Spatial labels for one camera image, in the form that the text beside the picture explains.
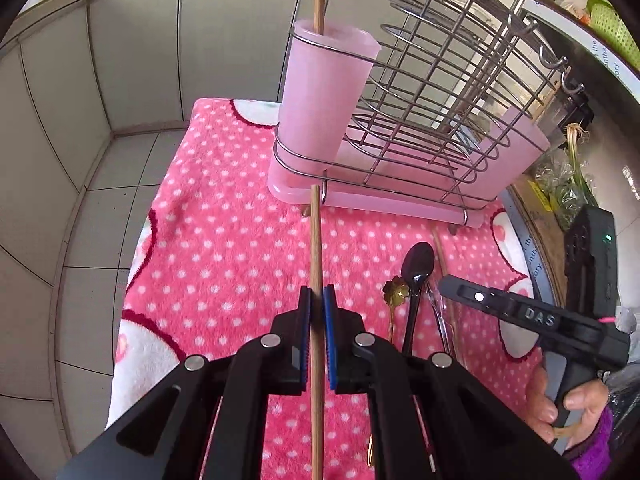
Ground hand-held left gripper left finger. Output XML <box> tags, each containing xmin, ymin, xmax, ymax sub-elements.
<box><xmin>55</xmin><ymin>284</ymin><xmax>314</xmax><ymax>480</ymax></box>

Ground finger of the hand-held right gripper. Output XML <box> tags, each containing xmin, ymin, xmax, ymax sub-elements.
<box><xmin>439</xmin><ymin>273</ymin><xmax>517</xmax><ymax>319</ymax></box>

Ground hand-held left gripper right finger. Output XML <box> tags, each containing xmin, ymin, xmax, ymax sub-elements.
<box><xmin>323</xmin><ymin>284</ymin><xmax>581</xmax><ymax>480</ymax></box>

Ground clear plastic spoon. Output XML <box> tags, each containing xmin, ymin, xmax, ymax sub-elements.
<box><xmin>425</xmin><ymin>280</ymin><xmax>467</xmax><ymax>361</ymax></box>

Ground black spoon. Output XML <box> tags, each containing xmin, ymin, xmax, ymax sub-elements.
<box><xmin>400</xmin><ymin>241</ymin><xmax>436</xmax><ymax>356</ymax></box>

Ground gold flower spoon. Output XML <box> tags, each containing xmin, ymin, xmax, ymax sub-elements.
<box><xmin>367</xmin><ymin>275</ymin><xmax>407</xmax><ymax>467</ymax></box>

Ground metal wire utensil rack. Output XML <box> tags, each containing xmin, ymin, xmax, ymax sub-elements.
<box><xmin>272</xmin><ymin>0</ymin><xmax>586</xmax><ymax>235</ymax></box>

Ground pink plastic utensil cup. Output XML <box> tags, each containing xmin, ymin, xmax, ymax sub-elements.
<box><xmin>467</xmin><ymin>107</ymin><xmax>551</xmax><ymax>202</ymax></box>
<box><xmin>276</xmin><ymin>19</ymin><xmax>382</xmax><ymax>162</ymax></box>

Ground person's right forearm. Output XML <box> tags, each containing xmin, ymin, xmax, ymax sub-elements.
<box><xmin>567</xmin><ymin>407</ymin><xmax>619</xmax><ymax>480</ymax></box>

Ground person's right hand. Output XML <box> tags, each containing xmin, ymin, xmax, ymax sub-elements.
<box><xmin>527</xmin><ymin>362</ymin><xmax>609</xmax><ymax>455</ymax></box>

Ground cardboard sheet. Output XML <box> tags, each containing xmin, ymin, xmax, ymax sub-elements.
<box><xmin>514</xmin><ymin>180</ymin><xmax>572</xmax><ymax>283</ymax></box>

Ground bag of green vegetables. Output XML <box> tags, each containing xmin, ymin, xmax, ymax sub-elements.
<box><xmin>532</xmin><ymin>157</ymin><xmax>576</xmax><ymax>227</ymax></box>

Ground green onions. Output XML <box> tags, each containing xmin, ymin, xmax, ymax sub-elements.
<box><xmin>560</xmin><ymin>124</ymin><xmax>602</xmax><ymax>233</ymax></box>

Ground pink polka-dot blanket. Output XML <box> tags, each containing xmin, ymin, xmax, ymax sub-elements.
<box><xmin>107</xmin><ymin>97</ymin><xmax>547</xmax><ymax>480</ymax></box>

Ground pink plastic drip tray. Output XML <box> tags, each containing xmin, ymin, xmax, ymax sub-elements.
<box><xmin>267</xmin><ymin>159</ymin><xmax>496</xmax><ymax>229</ymax></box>

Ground green plastic basket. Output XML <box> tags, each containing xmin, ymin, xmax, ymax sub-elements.
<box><xmin>585</xmin><ymin>0</ymin><xmax>640</xmax><ymax>71</ymax></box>

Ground grey kitchen base cabinets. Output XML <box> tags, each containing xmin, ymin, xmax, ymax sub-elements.
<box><xmin>0</xmin><ymin>0</ymin><xmax>321</xmax><ymax>281</ymax></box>

